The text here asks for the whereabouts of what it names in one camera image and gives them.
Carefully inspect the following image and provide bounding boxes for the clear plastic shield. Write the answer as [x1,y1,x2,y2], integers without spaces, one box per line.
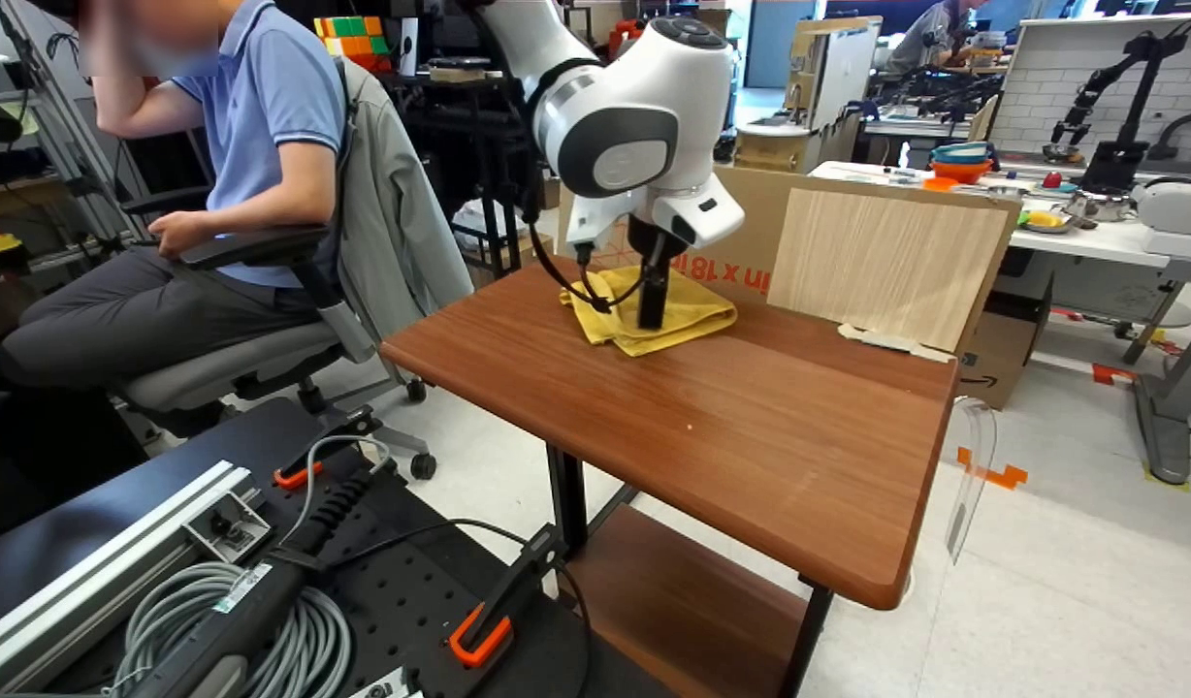
[938,391,1005,567]

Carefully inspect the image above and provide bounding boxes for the black perforated mounting board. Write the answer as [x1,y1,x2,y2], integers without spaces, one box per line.
[0,391,599,698]

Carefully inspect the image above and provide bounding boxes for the orange bowl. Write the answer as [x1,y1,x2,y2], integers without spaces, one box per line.
[923,135,997,186]

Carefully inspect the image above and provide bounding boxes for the colourful block stack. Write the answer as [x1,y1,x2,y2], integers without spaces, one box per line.
[309,13,396,76]

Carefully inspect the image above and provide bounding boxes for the grey jacket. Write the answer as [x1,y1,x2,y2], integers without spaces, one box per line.
[335,53,476,343]

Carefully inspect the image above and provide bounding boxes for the grey cable bundle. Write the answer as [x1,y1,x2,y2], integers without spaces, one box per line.
[102,429,366,698]

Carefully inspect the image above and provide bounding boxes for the wooden table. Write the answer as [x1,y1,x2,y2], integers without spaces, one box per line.
[541,443,839,698]

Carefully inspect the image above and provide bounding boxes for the white work table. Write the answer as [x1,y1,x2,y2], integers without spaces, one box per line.
[807,155,1191,275]

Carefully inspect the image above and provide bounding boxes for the thick black cable connector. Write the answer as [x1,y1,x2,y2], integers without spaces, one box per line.
[126,448,380,698]

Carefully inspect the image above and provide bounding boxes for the brown shipping box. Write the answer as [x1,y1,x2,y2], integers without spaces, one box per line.
[949,266,1061,416]

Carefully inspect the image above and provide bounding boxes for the person in blue polo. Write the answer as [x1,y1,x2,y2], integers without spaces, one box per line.
[0,0,353,391]

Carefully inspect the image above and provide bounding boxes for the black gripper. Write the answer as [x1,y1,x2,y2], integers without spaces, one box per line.
[623,212,686,333]

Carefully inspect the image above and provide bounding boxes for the tall upright cardboard box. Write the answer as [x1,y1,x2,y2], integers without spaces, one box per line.
[783,13,886,130]

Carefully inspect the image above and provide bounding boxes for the grey metal bracket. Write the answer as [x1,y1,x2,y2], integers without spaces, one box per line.
[180,483,277,568]

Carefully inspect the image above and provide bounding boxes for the yellow towel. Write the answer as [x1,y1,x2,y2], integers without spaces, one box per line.
[555,259,742,359]

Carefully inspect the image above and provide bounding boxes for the white perforated backboard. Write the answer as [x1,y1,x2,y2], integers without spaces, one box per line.
[984,13,1191,165]

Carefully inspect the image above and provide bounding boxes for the light grey swivel chair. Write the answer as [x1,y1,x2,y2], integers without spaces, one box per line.
[106,53,476,483]

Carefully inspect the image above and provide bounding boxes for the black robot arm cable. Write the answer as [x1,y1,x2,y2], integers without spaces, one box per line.
[519,53,656,316]

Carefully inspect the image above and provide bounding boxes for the light wooden panel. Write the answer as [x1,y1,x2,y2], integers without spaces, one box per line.
[764,173,1022,363]

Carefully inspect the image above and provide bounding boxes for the distant seated person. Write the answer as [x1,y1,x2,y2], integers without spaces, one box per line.
[878,0,995,82]

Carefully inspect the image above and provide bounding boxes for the black clamp orange handle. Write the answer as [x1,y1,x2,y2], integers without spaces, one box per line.
[269,408,380,499]
[444,519,568,673]

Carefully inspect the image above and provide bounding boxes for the aluminium profile rail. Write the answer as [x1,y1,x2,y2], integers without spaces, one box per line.
[0,459,257,692]

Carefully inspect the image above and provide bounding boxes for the grey table leg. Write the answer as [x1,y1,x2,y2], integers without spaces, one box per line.
[1130,265,1191,487]

